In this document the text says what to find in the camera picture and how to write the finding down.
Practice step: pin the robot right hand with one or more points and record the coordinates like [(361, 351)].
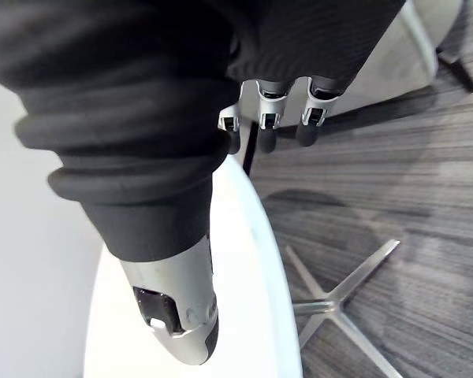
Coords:
[(114, 118)]

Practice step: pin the round white tea table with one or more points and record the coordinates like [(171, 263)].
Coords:
[(252, 283)]

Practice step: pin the silver cross table base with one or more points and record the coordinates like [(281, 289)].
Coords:
[(331, 303)]

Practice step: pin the grey upholstered chair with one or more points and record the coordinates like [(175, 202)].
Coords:
[(394, 51)]

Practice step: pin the black chair leg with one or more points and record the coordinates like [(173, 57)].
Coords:
[(459, 69)]

